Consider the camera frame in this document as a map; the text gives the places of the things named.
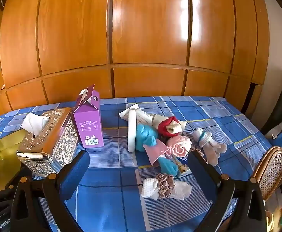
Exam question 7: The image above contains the white knit gloves blue band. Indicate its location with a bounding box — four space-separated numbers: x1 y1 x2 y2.
192 128 227 166

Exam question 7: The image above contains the red cloth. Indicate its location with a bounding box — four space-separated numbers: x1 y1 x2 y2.
157 116 183 138

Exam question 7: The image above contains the blue and pink plush towel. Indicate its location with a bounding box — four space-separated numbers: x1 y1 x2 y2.
135 124 179 176

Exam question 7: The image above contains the white foam sponge block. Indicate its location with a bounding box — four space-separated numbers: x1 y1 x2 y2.
127 109 137 152

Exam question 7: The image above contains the cream mesh cloth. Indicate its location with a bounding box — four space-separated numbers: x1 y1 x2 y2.
119 104 187 134

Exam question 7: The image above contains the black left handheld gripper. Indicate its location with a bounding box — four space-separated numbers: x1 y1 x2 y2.
0 163 32 231

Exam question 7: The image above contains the gold metal tray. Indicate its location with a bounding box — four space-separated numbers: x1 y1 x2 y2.
0 129 27 191

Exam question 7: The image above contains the blue tissue packet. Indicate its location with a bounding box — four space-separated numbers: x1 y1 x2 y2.
172 155 192 179

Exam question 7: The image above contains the silver ornate tissue box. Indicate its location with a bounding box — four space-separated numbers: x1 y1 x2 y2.
16 107 78 177

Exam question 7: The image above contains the blue plaid tablecloth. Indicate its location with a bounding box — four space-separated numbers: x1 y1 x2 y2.
0 96 282 232

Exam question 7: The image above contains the purple snack carton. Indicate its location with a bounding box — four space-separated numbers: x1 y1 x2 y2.
73 84 104 149

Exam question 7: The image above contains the orange wooden wardrobe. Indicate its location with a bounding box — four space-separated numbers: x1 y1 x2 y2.
0 0 269 117

